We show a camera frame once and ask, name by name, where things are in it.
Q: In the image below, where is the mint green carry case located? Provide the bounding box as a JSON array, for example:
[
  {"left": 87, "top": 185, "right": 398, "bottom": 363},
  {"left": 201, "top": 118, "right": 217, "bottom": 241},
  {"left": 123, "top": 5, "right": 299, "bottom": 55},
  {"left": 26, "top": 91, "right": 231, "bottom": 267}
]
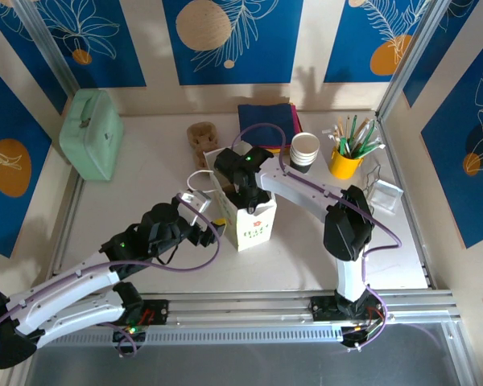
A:
[{"left": 59, "top": 88, "right": 125, "bottom": 182}]

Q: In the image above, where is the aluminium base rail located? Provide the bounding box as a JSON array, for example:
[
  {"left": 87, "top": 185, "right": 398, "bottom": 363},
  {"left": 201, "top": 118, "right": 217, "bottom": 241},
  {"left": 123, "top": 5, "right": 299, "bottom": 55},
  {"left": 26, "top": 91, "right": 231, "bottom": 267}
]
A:
[{"left": 60, "top": 291, "right": 456, "bottom": 326}]

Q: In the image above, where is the white paper bag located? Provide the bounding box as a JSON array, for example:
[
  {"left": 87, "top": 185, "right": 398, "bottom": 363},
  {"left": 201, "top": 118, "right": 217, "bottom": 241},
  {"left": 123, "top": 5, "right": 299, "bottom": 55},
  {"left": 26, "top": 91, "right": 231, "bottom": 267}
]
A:
[{"left": 187, "top": 147, "right": 278, "bottom": 253}]

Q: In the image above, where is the navy blue napkin stack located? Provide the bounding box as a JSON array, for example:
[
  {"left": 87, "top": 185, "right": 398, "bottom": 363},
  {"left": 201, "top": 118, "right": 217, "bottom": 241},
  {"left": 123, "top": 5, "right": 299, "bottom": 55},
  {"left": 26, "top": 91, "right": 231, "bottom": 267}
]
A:
[{"left": 237, "top": 103, "right": 298, "bottom": 148}]

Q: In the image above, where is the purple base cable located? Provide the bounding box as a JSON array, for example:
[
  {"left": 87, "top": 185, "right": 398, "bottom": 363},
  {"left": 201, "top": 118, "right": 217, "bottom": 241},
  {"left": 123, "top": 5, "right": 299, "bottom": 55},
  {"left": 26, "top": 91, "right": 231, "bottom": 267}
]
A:
[
  {"left": 344, "top": 309, "right": 394, "bottom": 354},
  {"left": 116, "top": 321, "right": 146, "bottom": 358}
]

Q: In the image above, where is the yellow plastic bucket holder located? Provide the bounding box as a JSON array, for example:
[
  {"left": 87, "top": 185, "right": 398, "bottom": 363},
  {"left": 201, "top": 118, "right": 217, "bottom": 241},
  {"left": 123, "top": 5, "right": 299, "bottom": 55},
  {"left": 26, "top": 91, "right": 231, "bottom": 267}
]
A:
[{"left": 329, "top": 144, "right": 365, "bottom": 180}]

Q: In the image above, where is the black controller board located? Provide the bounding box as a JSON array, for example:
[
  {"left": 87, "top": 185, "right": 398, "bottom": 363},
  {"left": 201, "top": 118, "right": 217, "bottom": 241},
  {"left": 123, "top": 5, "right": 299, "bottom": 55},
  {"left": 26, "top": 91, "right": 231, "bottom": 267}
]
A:
[
  {"left": 341, "top": 324, "right": 378, "bottom": 347},
  {"left": 112, "top": 326, "right": 146, "bottom": 343}
]

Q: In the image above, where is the thin green stirrer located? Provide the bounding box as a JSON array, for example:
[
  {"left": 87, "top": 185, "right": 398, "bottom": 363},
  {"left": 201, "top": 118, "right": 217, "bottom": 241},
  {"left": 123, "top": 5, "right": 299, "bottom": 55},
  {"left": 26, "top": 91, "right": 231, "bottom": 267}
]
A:
[{"left": 345, "top": 115, "right": 357, "bottom": 154}]

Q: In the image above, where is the green wrapped straw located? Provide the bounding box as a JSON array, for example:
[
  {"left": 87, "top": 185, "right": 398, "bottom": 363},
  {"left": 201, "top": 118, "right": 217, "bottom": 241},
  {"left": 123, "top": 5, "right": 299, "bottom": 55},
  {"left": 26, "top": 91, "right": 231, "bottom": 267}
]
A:
[
  {"left": 356, "top": 119, "right": 378, "bottom": 157},
  {"left": 360, "top": 138, "right": 384, "bottom": 158}
]

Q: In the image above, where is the grey metal sheet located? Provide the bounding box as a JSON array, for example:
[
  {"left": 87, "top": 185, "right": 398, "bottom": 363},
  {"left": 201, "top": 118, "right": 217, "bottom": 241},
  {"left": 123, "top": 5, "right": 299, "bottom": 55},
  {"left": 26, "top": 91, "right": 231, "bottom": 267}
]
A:
[{"left": 23, "top": 341, "right": 460, "bottom": 386}]

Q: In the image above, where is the clear plastic tray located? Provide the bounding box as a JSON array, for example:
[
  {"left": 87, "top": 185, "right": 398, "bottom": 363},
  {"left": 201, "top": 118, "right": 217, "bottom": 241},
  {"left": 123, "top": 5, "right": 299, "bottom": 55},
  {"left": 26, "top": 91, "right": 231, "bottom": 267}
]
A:
[{"left": 368, "top": 179, "right": 403, "bottom": 216}]

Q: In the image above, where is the grey slotted cable duct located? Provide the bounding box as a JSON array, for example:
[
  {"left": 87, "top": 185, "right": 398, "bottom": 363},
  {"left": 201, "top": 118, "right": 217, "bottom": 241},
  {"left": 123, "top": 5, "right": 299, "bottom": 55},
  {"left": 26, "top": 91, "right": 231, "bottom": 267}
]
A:
[{"left": 43, "top": 324, "right": 345, "bottom": 345}]

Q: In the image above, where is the white black paper cup stack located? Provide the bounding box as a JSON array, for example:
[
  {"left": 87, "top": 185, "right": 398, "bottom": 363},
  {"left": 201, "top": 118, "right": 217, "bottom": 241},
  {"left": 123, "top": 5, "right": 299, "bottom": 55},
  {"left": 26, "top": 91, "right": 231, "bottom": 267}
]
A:
[{"left": 288, "top": 132, "right": 321, "bottom": 175}]

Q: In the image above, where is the aluminium frame post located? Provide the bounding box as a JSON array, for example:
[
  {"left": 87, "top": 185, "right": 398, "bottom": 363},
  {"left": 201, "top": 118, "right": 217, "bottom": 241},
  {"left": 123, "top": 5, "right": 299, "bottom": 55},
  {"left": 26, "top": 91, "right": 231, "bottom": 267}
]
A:
[
  {"left": 12, "top": 0, "right": 82, "bottom": 97},
  {"left": 376, "top": 0, "right": 456, "bottom": 121}
]

